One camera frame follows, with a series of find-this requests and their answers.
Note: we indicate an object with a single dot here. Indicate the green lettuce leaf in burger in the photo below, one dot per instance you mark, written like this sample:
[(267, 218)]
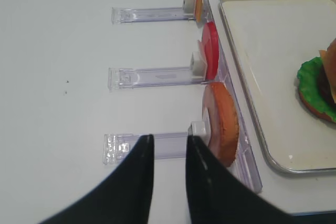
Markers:
[(308, 74)]

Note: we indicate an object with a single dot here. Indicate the red tomato slice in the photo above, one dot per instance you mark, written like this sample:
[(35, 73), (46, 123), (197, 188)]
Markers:
[(210, 46)]

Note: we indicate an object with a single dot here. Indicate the white rectangular metal tray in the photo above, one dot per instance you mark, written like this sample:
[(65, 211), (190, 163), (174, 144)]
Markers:
[(270, 40)]

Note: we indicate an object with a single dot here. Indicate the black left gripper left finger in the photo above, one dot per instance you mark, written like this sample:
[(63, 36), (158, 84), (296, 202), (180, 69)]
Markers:
[(123, 197)]

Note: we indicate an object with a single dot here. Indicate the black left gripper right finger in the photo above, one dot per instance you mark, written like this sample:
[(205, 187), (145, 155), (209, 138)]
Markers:
[(214, 195)]

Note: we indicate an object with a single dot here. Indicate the brown meat patty in burger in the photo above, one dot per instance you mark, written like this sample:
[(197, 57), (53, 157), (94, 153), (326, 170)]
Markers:
[(324, 87)]

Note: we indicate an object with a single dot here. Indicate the upright bun slice left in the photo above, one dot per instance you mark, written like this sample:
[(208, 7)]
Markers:
[(223, 119)]

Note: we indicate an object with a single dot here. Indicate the left clear acrylic rack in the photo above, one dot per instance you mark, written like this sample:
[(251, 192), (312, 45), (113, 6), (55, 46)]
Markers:
[(173, 145)]

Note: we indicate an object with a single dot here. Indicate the bottom burger bun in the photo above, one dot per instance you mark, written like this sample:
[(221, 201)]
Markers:
[(317, 105)]

